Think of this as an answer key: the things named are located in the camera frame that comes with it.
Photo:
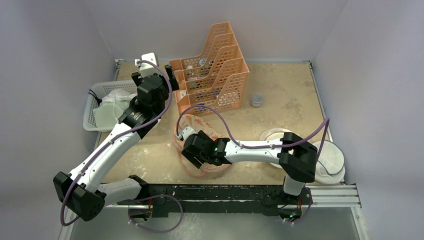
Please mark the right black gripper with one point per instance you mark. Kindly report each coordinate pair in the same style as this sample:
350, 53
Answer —
191, 156

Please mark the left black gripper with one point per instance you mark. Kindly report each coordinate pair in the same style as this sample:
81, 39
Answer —
174, 86

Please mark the floral mesh laundry bag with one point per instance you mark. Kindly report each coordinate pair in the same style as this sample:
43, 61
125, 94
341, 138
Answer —
198, 124

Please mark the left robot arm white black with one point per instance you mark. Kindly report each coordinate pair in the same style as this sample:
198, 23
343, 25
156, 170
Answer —
81, 191

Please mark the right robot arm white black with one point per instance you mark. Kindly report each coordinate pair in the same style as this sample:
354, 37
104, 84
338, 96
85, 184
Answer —
295, 155

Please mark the white round mesh laundry bag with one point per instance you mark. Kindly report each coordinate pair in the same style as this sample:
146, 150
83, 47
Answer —
273, 134

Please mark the white round bag near edge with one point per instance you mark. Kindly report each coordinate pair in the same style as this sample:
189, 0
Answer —
330, 167

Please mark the white plastic basket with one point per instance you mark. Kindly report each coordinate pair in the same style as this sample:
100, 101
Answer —
94, 99

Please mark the orange file organizer rack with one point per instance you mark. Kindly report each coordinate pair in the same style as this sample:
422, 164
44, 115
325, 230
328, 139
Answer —
216, 78

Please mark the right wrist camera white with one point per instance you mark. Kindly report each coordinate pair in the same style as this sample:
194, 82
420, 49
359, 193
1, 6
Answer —
185, 133

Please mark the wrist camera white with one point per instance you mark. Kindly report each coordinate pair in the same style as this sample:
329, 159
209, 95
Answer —
185, 133
146, 69

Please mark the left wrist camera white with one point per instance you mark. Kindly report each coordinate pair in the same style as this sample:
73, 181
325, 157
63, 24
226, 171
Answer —
146, 69

